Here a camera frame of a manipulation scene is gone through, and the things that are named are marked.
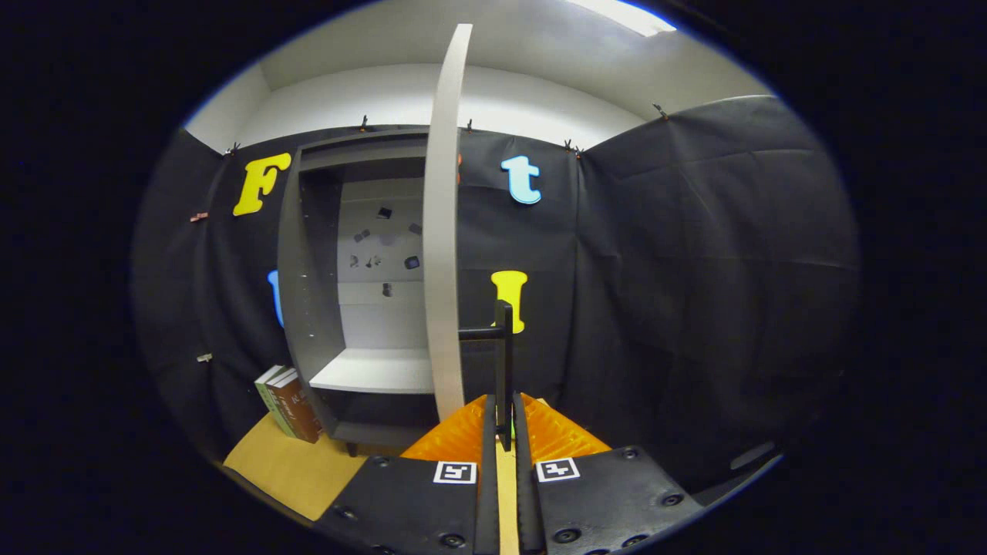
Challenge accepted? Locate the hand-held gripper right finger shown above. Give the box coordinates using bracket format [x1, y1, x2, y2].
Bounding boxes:
[512, 392, 706, 555]

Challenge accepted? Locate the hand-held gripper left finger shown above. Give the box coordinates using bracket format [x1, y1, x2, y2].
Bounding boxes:
[312, 393, 502, 555]

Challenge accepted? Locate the beige cabinet door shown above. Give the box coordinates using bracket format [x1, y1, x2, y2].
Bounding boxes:
[423, 23, 515, 452]

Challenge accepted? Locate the brown book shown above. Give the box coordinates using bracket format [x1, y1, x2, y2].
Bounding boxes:
[271, 374, 325, 444]

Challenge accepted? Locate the dark grey cabinet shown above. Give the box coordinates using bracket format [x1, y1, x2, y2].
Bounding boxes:
[276, 127, 463, 457]

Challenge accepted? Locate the black backdrop cloth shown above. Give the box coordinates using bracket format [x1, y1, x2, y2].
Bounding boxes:
[131, 94, 861, 494]

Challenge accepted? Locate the long ceiling light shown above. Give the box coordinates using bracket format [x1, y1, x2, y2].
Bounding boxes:
[567, 0, 677, 38]

